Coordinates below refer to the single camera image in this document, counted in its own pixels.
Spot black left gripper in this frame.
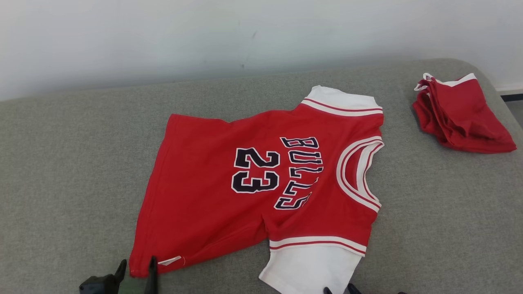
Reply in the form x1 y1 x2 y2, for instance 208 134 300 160
114 256 159 294

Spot red white Bulls 23 jersey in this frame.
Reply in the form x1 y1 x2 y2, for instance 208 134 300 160
129 85 385 294

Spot red shorts with white waistband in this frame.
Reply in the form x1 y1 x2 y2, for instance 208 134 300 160
412 73 517 154

